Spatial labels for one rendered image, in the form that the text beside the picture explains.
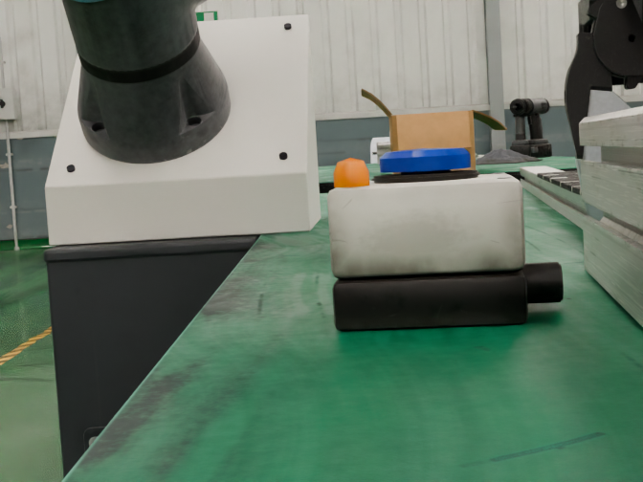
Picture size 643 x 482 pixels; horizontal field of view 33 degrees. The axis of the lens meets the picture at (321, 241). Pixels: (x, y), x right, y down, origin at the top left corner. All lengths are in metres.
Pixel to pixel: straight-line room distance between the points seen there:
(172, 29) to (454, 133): 1.74
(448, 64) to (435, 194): 11.20
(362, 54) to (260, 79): 10.43
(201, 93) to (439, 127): 1.68
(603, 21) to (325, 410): 0.38
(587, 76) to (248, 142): 0.49
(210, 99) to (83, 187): 0.15
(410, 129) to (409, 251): 2.25
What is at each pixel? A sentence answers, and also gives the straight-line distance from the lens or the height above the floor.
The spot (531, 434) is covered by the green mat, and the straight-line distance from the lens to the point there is 0.29.
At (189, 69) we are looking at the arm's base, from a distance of 1.05.
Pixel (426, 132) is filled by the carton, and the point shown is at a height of 0.88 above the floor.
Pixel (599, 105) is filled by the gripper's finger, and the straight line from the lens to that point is 0.65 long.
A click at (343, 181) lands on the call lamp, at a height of 0.84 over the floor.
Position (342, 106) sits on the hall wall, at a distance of 11.53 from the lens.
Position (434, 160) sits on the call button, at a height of 0.85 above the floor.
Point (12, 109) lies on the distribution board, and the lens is 11.86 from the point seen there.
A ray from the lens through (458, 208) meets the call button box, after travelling 0.45.
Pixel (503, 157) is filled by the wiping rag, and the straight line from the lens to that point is 3.49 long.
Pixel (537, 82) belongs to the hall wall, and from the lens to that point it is 11.74.
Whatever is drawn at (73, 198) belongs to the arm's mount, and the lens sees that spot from 1.07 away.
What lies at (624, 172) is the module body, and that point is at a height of 0.84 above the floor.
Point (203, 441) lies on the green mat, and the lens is 0.30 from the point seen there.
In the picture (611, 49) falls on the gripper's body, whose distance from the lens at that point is 0.65.
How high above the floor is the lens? 0.86
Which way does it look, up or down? 5 degrees down
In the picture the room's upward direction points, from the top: 3 degrees counter-clockwise
